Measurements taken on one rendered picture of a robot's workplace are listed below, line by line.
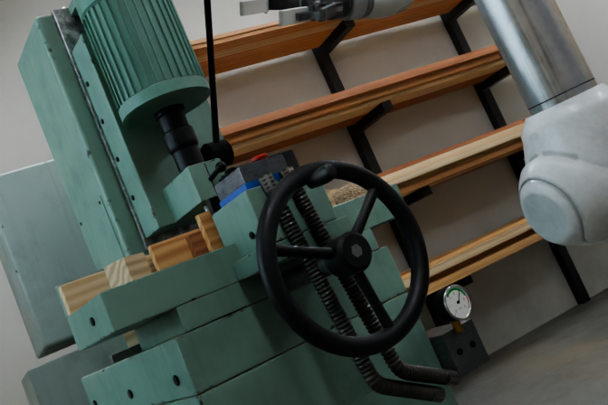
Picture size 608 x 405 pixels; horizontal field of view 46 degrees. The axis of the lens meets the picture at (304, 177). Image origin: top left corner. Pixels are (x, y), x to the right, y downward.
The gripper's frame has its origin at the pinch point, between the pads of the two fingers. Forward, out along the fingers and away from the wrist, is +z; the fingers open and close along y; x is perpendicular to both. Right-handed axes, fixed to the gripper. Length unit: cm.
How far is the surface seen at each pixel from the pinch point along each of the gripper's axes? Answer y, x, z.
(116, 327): -37, -32, 53
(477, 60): 134, -76, -241
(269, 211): -47, -16, 34
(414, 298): -59, -31, 16
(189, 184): -14.1, -25.3, 27.5
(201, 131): 11.1, -26.2, 10.0
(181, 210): -10.2, -31.9, 27.6
